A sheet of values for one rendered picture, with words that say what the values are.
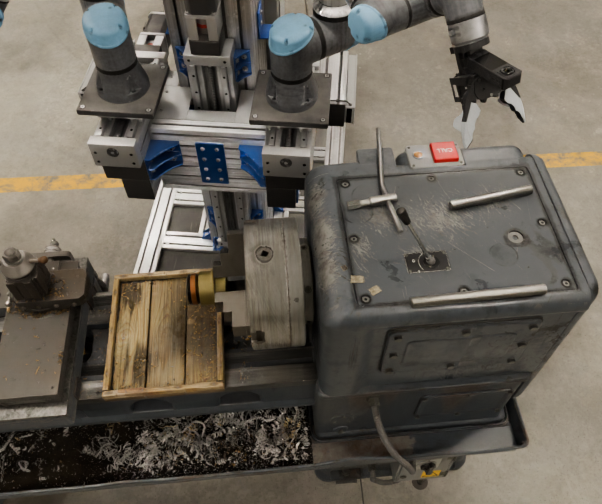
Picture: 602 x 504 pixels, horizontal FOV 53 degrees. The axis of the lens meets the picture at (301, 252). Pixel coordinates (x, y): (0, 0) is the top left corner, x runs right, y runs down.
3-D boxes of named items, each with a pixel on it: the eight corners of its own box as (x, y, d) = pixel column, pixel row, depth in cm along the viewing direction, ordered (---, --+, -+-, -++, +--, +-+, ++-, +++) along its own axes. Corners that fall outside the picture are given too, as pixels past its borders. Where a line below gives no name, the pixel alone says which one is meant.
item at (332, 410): (442, 356, 253) (497, 232, 182) (471, 472, 225) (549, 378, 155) (300, 368, 249) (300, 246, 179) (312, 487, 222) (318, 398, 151)
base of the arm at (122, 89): (105, 68, 181) (96, 40, 173) (154, 71, 180) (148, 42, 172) (91, 102, 172) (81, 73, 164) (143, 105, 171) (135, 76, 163)
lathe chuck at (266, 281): (281, 254, 167) (279, 192, 140) (291, 363, 153) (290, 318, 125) (249, 256, 167) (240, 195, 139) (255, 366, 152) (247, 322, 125)
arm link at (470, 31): (493, 10, 116) (458, 24, 114) (498, 34, 118) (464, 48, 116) (470, 15, 123) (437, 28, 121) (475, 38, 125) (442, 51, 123)
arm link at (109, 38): (95, 75, 164) (80, 31, 152) (91, 46, 171) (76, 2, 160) (139, 67, 165) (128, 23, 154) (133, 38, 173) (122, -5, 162)
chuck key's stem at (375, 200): (348, 212, 136) (396, 204, 138) (348, 206, 135) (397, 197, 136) (345, 205, 138) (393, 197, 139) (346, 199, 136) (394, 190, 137)
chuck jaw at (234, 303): (261, 287, 142) (263, 328, 134) (262, 300, 146) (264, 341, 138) (214, 290, 141) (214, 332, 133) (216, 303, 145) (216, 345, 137)
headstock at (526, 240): (497, 232, 182) (538, 138, 150) (548, 378, 155) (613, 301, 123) (302, 246, 179) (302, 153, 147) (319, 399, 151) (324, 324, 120)
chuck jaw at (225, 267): (260, 268, 147) (256, 221, 144) (260, 275, 143) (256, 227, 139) (215, 271, 147) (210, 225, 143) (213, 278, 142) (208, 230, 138)
